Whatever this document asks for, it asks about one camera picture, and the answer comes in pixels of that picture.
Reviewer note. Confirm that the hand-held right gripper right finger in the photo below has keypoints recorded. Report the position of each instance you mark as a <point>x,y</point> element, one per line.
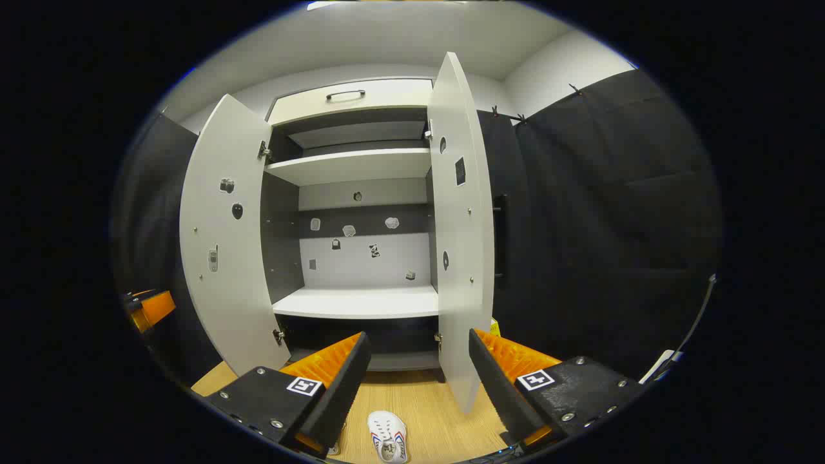
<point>496,393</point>

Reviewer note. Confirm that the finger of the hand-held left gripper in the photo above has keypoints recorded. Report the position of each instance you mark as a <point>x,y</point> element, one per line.
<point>155,309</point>

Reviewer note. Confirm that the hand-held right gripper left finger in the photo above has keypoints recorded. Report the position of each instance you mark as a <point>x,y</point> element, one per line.
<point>338,399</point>

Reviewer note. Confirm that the white striped canvas shoe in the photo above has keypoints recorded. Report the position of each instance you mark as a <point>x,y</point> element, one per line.
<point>334,446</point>
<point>388,438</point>

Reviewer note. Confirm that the white shoe cabinet door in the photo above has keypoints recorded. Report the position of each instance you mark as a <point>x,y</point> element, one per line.
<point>225,290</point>
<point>459,258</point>

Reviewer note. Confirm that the white shoe cabinet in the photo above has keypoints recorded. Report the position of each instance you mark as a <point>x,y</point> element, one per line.
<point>361,301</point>

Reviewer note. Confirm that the white cabinet drawer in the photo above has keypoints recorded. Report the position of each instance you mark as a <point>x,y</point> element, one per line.
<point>387,103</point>

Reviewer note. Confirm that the yellow spine book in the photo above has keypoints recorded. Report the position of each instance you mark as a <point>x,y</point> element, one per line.
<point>494,328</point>

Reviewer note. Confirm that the ceiling light panel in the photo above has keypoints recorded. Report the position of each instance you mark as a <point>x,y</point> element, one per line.
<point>320,5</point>

